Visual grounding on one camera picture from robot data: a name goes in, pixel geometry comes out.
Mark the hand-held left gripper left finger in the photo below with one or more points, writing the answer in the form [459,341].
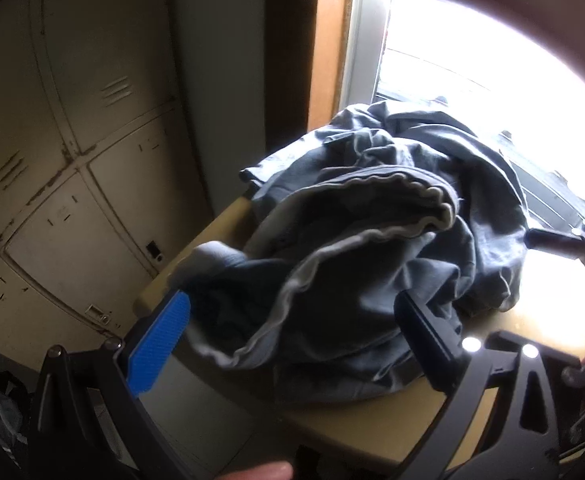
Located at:
[157,345]

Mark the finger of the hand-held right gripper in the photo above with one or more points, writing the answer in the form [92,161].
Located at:
[552,240]

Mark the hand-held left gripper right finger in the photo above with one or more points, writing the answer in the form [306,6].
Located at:
[432,350]

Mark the grey-blue pants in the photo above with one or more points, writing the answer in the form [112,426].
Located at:
[322,310]

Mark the person's left hand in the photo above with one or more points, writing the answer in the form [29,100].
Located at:
[257,472]

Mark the dark balcony fence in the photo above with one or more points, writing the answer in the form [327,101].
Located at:
[547,195]

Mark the beige metal lockers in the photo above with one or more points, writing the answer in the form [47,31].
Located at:
[97,210]

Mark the window frame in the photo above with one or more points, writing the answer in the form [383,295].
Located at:
[367,35]

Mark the wooden wall panel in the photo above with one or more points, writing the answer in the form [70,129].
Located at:
[328,60]

